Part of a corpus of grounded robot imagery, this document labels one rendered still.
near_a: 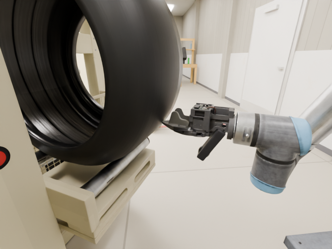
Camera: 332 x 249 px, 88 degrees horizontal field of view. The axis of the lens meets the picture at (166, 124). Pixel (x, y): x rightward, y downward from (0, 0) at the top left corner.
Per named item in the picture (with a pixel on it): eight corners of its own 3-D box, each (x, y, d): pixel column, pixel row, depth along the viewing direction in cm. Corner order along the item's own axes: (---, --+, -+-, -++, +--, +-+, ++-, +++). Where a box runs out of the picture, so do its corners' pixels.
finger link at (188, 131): (176, 122, 53) (204, 125, 50) (176, 127, 54) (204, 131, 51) (171, 127, 49) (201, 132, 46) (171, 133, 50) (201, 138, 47)
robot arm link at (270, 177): (290, 182, 52) (303, 147, 47) (277, 204, 45) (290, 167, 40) (258, 167, 58) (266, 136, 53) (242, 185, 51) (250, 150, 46)
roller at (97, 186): (86, 212, 41) (82, 197, 39) (71, 206, 42) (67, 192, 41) (150, 145, 71) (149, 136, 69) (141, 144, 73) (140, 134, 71)
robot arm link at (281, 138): (307, 166, 40) (322, 128, 36) (248, 155, 44) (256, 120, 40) (296, 145, 48) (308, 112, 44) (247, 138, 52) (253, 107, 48)
